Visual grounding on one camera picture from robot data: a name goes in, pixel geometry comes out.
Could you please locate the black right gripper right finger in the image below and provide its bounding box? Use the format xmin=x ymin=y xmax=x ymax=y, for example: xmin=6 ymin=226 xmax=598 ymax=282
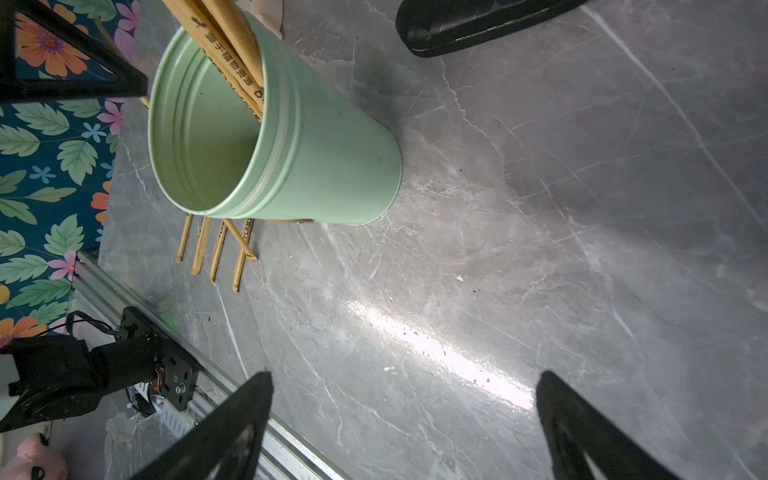
xmin=536 ymin=370 xmax=678 ymax=479

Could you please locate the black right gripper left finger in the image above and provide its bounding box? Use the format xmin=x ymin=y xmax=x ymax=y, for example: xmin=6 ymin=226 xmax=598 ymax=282
xmin=134 ymin=371 xmax=274 ymax=480

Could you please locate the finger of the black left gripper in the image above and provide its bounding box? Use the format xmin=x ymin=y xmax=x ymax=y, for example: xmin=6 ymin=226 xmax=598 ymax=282
xmin=1 ymin=1 xmax=148 ymax=104

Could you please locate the tan paper straw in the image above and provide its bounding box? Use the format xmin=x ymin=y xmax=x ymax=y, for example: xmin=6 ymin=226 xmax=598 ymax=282
xmin=175 ymin=214 xmax=194 ymax=263
xmin=208 ymin=221 xmax=228 ymax=284
xmin=223 ymin=219 xmax=258 ymax=261
xmin=232 ymin=219 xmax=257 ymax=293
xmin=190 ymin=217 xmax=212 ymax=276

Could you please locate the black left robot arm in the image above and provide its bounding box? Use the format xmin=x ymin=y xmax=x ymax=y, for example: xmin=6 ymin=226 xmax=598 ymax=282
xmin=1 ymin=1 xmax=140 ymax=431

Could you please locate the bundle of paper straws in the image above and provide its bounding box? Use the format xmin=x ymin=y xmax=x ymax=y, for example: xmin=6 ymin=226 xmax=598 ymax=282
xmin=164 ymin=1 xmax=265 ymax=121

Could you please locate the pink plush toy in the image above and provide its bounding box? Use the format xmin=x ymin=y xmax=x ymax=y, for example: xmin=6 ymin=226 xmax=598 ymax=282
xmin=1 ymin=433 xmax=69 ymax=480

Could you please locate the round beige kitchen timer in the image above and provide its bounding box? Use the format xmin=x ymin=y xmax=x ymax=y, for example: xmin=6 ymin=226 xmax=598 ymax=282
xmin=248 ymin=0 xmax=284 ymax=40

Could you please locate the light green metal cup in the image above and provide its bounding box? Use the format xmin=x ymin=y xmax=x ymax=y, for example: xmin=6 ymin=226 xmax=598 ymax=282
xmin=148 ymin=18 xmax=402 ymax=225

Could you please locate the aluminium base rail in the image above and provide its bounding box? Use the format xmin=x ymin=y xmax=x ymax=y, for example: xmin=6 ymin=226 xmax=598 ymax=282
xmin=73 ymin=252 xmax=348 ymax=479

